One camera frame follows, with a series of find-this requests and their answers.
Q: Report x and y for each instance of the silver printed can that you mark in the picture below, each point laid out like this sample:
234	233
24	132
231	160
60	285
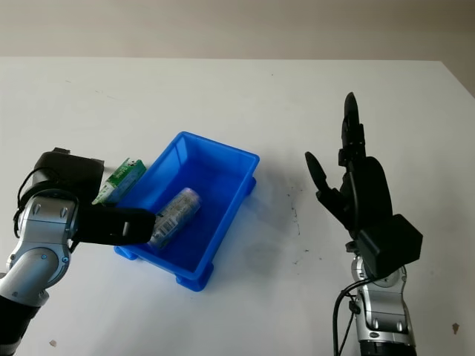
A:
178	211

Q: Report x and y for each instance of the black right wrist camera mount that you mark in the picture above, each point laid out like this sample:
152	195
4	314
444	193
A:
393	244

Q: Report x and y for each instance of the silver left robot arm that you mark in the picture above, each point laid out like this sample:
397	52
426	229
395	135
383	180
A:
41	237

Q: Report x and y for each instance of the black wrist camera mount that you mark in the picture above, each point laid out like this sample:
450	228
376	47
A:
393	244
70	174

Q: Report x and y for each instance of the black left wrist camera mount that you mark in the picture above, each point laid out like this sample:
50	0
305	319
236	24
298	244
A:
70	174

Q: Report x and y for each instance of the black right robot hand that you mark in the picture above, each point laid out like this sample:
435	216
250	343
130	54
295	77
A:
367	196

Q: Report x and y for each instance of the blue plastic tray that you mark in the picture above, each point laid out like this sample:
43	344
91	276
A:
226	193

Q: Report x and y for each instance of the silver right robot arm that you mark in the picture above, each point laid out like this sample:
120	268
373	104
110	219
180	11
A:
382	308

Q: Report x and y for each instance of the green printed carton box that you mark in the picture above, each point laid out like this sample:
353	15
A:
124	178

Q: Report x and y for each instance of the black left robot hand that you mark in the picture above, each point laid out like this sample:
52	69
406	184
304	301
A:
107	226

